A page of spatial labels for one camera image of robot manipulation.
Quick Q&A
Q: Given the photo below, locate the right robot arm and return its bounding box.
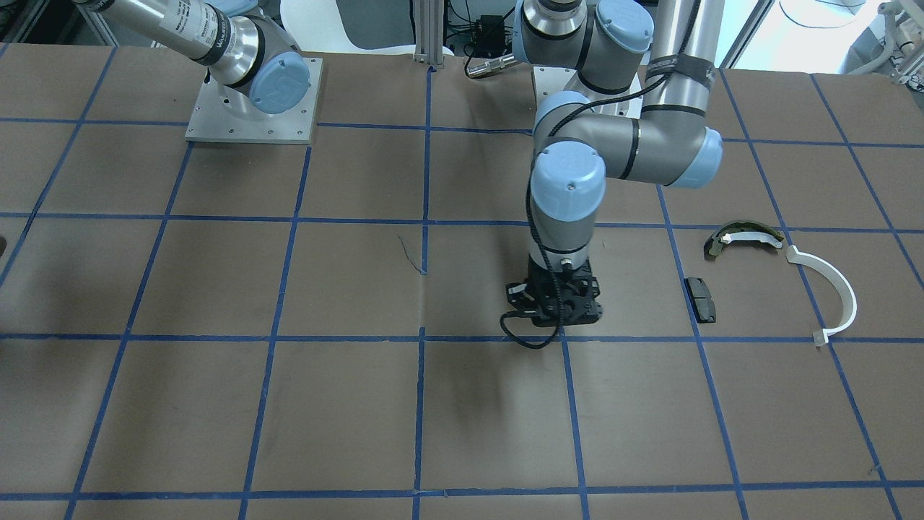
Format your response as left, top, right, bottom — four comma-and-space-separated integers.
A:
75, 1, 311, 114

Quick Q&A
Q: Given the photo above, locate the olive green brake shoe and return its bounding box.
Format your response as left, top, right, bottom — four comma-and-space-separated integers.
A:
703, 220, 785, 258

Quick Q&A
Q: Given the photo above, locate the dark grey brake pad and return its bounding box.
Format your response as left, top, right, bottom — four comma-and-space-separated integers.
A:
684, 277, 717, 324

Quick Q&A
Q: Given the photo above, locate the aluminium frame post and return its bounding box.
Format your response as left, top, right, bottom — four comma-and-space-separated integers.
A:
411, 0, 445, 70

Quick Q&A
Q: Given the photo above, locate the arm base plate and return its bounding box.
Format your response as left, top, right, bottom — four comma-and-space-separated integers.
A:
185, 56, 323, 144
533, 66, 642, 121

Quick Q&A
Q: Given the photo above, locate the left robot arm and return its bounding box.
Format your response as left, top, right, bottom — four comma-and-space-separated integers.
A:
506, 1, 725, 328

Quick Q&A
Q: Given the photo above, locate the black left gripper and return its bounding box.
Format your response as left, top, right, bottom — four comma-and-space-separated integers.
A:
505, 259, 603, 328

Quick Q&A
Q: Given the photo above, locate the white curved plastic piece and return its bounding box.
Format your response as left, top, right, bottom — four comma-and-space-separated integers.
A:
785, 244, 858, 347

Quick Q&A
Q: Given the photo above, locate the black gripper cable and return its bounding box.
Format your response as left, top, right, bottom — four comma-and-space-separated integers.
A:
500, 0, 705, 350

